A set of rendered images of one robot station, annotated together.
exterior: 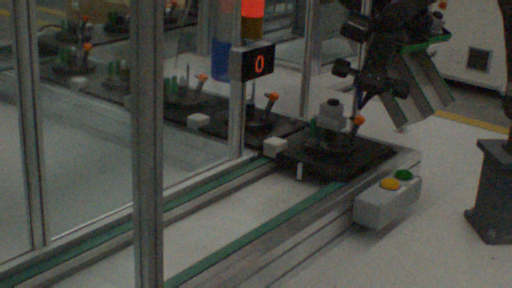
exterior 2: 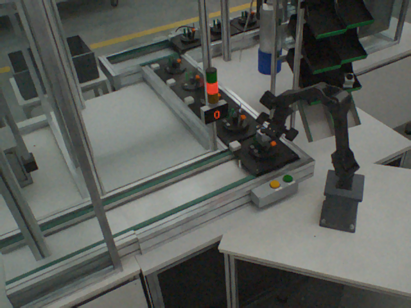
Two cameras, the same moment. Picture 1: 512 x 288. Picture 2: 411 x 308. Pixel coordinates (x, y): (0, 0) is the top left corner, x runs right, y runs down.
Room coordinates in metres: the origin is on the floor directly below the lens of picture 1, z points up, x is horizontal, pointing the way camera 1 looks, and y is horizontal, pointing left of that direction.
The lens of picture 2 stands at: (0.11, -0.70, 2.29)
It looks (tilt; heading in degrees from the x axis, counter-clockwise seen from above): 40 degrees down; 30
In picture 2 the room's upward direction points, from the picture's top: 6 degrees counter-clockwise
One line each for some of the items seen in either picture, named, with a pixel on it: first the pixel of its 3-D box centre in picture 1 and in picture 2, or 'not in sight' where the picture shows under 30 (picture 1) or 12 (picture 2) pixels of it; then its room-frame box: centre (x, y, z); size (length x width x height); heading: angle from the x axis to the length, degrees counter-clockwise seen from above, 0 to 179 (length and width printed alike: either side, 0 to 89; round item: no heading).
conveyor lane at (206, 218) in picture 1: (247, 205); (207, 179); (1.40, 0.02, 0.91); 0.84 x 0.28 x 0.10; 144
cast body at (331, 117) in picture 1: (328, 112); (262, 135); (1.64, -0.16, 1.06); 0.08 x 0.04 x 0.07; 55
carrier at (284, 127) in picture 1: (249, 108); (234, 118); (1.78, 0.04, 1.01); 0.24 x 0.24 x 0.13; 54
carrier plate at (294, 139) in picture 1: (329, 150); (262, 152); (1.63, -0.17, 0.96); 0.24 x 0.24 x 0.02; 54
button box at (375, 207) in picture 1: (388, 198); (274, 189); (1.44, -0.30, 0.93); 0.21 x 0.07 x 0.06; 144
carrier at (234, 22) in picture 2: not in sight; (246, 16); (3.04, 0.47, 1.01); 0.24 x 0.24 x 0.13; 54
